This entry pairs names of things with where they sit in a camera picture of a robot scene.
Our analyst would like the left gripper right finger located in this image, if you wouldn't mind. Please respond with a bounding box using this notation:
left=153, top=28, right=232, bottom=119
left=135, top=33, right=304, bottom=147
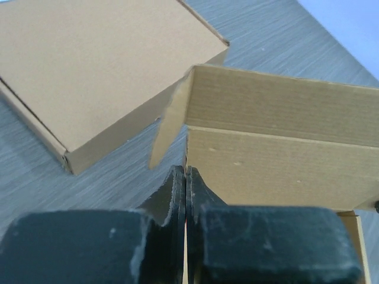
left=186, top=167, right=363, bottom=283

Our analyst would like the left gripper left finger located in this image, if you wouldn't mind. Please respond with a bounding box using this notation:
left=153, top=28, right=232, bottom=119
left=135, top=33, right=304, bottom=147
left=1, top=166, right=185, bottom=283

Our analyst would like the large brown cardboard box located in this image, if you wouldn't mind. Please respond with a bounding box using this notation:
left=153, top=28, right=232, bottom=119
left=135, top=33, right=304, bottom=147
left=1, top=1, right=229, bottom=175

